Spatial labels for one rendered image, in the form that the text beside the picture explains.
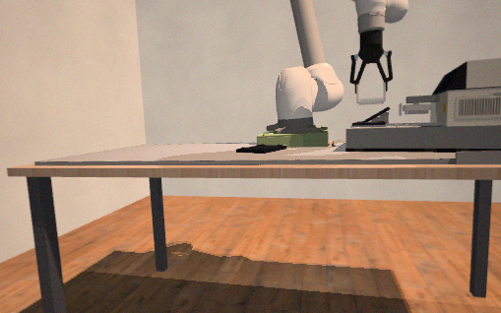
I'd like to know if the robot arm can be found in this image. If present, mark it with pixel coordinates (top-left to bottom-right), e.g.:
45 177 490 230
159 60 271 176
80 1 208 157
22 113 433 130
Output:
267 0 408 134

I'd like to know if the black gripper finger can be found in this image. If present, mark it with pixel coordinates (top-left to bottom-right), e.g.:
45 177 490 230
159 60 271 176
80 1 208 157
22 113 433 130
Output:
349 52 368 103
373 50 393 101

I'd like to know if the black rectangular frame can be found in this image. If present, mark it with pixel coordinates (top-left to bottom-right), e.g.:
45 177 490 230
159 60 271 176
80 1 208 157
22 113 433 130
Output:
236 145 286 154

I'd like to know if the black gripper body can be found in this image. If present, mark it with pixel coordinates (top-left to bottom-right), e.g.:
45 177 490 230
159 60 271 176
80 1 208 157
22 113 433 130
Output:
358 30 384 64

